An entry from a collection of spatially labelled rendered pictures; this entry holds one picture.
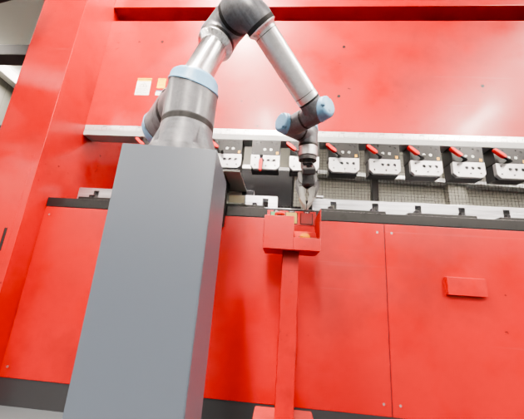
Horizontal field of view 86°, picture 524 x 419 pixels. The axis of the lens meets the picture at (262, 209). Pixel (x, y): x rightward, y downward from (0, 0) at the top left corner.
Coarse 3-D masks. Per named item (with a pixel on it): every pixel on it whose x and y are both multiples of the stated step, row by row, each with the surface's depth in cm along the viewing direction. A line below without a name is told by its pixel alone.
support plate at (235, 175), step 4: (224, 172) 121; (228, 172) 121; (232, 172) 121; (236, 172) 120; (228, 176) 126; (232, 176) 125; (236, 176) 125; (240, 176) 125; (228, 180) 131; (232, 180) 130; (236, 180) 130; (240, 180) 130; (232, 184) 135; (236, 184) 134; (240, 184) 134; (244, 184) 134; (232, 188) 141; (236, 188) 140; (240, 188) 140; (244, 188) 139
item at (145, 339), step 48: (144, 192) 51; (192, 192) 51; (144, 240) 49; (192, 240) 49; (96, 288) 46; (144, 288) 47; (192, 288) 47; (96, 336) 45; (144, 336) 45; (192, 336) 45; (96, 384) 43; (144, 384) 43; (192, 384) 46
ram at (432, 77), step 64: (128, 64) 168; (256, 64) 163; (320, 64) 160; (384, 64) 157; (448, 64) 155; (512, 64) 152; (256, 128) 152; (320, 128) 149; (384, 128) 147; (448, 128) 145; (512, 128) 143
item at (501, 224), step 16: (96, 208) 133; (240, 208) 129; (256, 208) 128; (416, 224) 122; (432, 224) 122; (448, 224) 121; (464, 224) 121; (480, 224) 120; (496, 224) 120; (512, 224) 120
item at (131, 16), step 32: (128, 0) 179; (160, 0) 178; (192, 0) 176; (288, 0) 171; (320, 0) 170; (352, 0) 168; (384, 0) 167; (416, 0) 165; (448, 0) 164; (480, 0) 163; (512, 0) 161
